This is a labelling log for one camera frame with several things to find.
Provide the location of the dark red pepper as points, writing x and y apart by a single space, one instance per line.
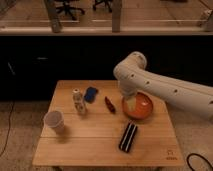
109 105

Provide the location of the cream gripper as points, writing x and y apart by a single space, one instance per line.
129 104

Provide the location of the orange ceramic bowl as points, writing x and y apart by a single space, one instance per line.
143 109

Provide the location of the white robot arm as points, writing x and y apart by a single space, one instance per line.
133 77

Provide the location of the small clear plastic bottle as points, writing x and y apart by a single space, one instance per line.
79 102

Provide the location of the blue sponge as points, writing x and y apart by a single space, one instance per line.
90 94

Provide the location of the translucent plastic cup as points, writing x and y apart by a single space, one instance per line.
55 121

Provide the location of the black office chair left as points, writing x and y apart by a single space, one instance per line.
67 8

